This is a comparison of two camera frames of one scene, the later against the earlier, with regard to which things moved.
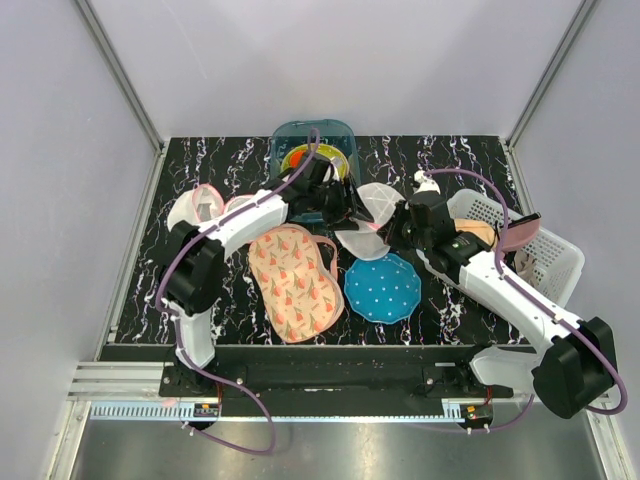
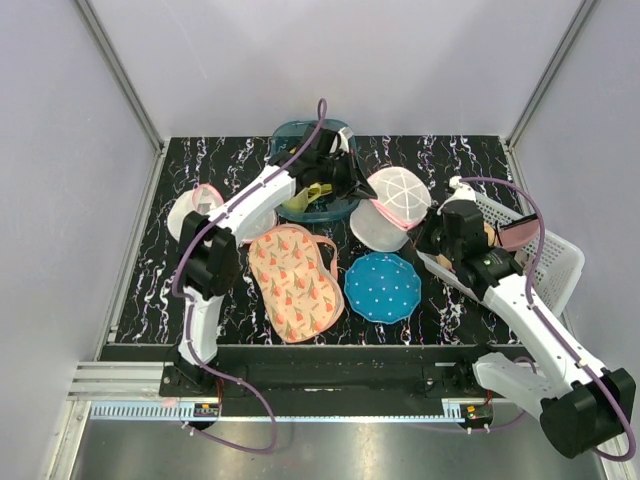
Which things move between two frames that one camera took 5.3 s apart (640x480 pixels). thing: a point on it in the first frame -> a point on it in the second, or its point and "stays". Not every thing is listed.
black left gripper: x=349 y=206 -> x=353 y=182
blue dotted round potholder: x=383 y=290 stays
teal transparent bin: x=289 y=135 stays
